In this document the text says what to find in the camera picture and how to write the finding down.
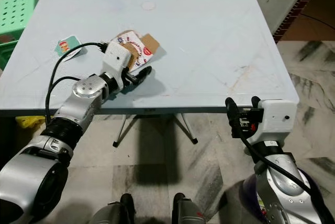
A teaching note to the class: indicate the red white carton with brown flap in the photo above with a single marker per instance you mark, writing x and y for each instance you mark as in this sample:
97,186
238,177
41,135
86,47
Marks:
144,44

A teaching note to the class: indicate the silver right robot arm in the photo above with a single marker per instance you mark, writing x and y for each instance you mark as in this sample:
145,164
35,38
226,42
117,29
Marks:
280,187

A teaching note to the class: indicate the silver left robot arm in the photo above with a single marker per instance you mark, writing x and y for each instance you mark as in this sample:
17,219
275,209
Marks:
42,174

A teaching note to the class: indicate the dark sofa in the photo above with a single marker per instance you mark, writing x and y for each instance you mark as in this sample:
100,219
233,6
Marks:
6,137

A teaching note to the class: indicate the light blue folding table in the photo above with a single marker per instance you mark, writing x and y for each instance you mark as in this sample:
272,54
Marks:
204,35

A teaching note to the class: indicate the teal printed card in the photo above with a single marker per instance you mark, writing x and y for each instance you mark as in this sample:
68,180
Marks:
67,46

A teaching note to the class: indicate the yellow cloth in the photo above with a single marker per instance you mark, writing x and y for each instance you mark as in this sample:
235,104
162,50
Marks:
31,122

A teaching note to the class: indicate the green plastic stool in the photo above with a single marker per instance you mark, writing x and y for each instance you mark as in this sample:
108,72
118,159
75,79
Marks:
14,14

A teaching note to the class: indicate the robot right leg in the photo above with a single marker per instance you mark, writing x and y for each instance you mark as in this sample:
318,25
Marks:
188,212

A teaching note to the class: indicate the robot leg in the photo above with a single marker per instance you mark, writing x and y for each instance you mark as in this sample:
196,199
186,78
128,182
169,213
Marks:
115,211
188,212

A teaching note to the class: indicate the robot left leg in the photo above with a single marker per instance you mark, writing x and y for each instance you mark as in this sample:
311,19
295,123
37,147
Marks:
115,211

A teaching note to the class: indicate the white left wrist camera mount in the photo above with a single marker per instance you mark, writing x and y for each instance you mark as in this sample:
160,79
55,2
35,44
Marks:
116,59

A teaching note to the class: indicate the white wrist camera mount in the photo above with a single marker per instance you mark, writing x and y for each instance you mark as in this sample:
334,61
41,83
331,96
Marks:
278,119
116,59

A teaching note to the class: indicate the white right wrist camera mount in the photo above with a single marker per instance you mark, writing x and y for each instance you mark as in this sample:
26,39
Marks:
278,119

